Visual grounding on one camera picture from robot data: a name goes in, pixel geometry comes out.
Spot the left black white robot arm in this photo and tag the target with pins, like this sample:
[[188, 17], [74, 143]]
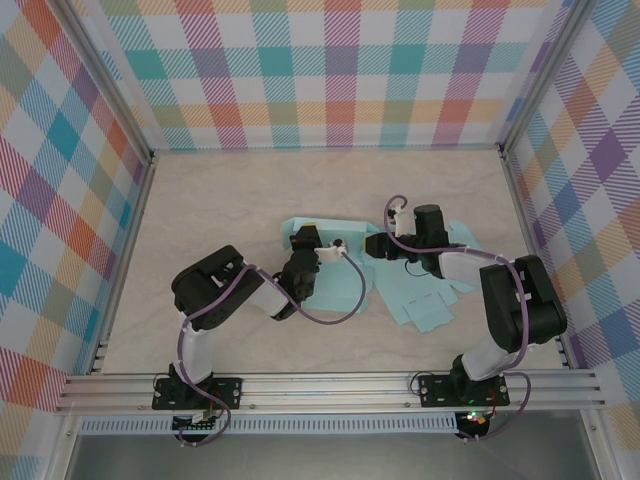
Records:
[[210, 295]]

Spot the grey metal panel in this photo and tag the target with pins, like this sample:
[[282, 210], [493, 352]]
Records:
[[325, 457]]

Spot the aluminium mounting rail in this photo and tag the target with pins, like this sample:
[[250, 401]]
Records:
[[325, 392]]

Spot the aluminium table edge rail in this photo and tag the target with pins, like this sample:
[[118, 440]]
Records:
[[534, 250], [122, 265]]

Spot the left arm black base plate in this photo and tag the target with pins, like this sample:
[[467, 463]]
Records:
[[227, 392]]

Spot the aluminium frame post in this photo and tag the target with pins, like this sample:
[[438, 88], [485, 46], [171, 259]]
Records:
[[111, 85], [544, 75]]

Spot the light blue paper box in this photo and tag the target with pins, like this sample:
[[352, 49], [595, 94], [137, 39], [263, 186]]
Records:
[[340, 290], [425, 315]]

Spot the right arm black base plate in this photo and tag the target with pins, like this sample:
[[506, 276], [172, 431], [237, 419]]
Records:
[[435, 390]]

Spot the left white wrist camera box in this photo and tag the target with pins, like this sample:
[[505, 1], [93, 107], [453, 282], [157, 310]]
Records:
[[330, 251]]

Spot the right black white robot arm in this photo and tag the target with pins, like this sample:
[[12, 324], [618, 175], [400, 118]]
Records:
[[530, 310]]

